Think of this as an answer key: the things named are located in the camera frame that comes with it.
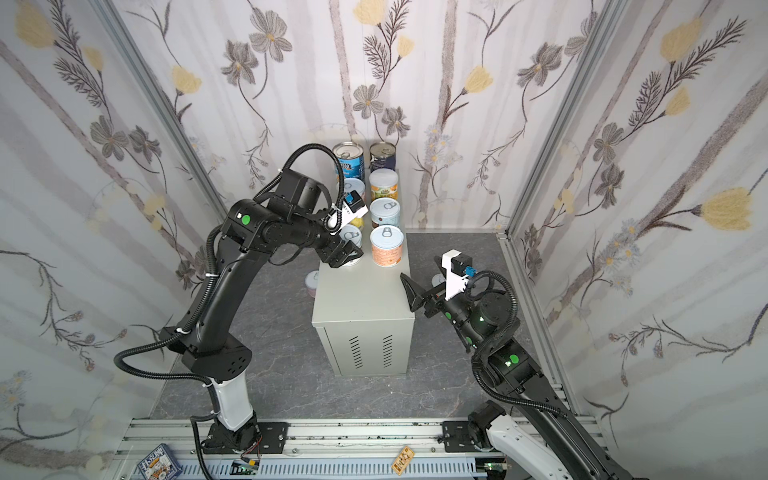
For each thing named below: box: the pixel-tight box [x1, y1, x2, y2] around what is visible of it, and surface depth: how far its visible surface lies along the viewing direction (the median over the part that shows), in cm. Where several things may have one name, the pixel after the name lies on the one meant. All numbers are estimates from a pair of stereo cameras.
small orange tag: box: [392, 446, 416, 476], surface depth 72 cm
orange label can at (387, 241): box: [370, 224, 405, 267], surface depth 66 cm
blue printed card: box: [137, 443, 183, 480], surface depth 70 cm
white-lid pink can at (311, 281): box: [305, 269, 320, 298], surface depth 101 cm
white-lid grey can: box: [370, 197, 401, 226], surface depth 72 cm
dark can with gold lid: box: [369, 142, 396, 172], surface depth 80 cm
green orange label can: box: [369, 168, 399, 201], surface depth 76 cm
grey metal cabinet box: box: [312, 228, 415, 377], surface depth 66 cm
